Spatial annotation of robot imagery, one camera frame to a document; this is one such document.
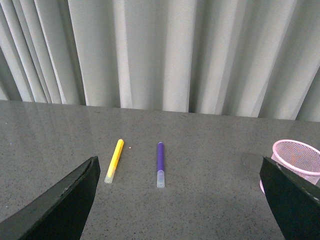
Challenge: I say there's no pink mesh pen cup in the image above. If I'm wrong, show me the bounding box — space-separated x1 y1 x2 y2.
270 139 320 186

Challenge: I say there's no yellow highlighter pen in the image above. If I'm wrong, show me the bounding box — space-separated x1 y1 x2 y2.
104 139 125 184

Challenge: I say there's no grey pleated curtain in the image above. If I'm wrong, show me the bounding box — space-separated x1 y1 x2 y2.
0 0 320 122

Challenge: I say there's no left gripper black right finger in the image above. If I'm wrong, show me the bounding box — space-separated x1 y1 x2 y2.
259 157 320 240

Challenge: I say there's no purple highlighter pen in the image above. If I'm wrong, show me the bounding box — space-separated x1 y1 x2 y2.
156 142 165 188

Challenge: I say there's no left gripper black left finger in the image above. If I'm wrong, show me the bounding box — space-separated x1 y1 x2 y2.
0 156 101 240

